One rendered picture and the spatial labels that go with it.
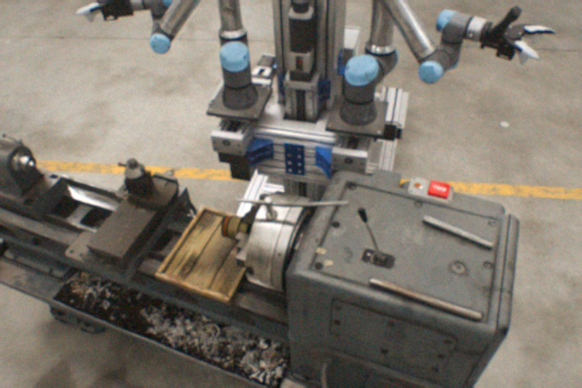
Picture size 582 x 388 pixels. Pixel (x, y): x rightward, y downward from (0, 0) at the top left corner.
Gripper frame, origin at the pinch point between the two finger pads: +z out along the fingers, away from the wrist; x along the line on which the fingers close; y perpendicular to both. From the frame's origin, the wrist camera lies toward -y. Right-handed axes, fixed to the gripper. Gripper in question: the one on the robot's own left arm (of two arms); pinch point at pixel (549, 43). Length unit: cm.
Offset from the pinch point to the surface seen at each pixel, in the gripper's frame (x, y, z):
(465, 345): 86, 32, 16
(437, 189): 48, 25, -11
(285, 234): 86, 25, -41
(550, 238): -59, 168, 34
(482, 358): 85, 36, 21
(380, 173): 51, 26, -29
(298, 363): 105, 78, -30
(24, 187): 115, 47, -159
